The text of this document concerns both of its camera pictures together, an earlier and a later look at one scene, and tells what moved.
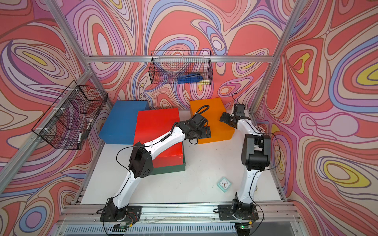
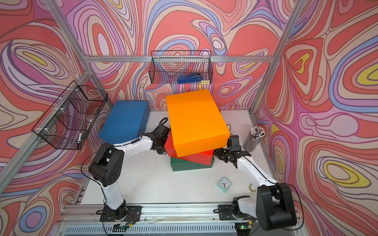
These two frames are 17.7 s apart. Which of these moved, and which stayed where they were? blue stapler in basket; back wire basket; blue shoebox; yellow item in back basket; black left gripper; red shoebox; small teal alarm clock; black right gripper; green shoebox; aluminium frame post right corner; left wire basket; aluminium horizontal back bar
Moved: black left gripper; red shoebox; black right gripper; green shoebox
Stayed: aluminium horizontal back bar; left wire basket; blue stapler in basket; yellow item in back basket; blue shoebox; small teal alarm clock; aluminium frame post right corner; back wire basket
